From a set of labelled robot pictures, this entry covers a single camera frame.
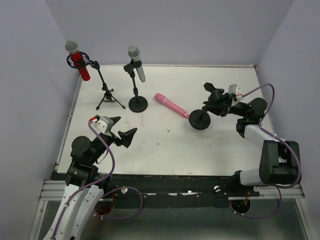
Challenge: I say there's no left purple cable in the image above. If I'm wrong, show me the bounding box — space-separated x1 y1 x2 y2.
49 117 145 240

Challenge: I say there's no aluminium frame rail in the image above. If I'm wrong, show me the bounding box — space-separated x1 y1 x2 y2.
39 65 305 201

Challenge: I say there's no silver microphone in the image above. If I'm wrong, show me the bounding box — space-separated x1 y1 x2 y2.
128 45 146 83

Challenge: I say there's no red glitter microphone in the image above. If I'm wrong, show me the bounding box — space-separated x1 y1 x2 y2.
64 40 91 81

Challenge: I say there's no black tripod microphone stand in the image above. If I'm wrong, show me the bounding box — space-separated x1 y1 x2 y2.
66 51 127 110

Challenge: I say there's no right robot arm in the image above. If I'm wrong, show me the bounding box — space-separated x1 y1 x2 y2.
202 93 302 188

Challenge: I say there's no black round-base stand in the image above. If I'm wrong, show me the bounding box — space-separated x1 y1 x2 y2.
123 60 148 113
188 82 225 131

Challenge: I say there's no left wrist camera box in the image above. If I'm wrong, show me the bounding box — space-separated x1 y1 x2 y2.
91 116 115 135

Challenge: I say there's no pink microphone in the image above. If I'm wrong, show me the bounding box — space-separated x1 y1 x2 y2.
154 93 189 119

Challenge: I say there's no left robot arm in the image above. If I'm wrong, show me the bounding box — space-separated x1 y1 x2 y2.
44 115 138 240

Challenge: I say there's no black mounting rail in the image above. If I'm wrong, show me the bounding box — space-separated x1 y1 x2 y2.
51 171 261 210

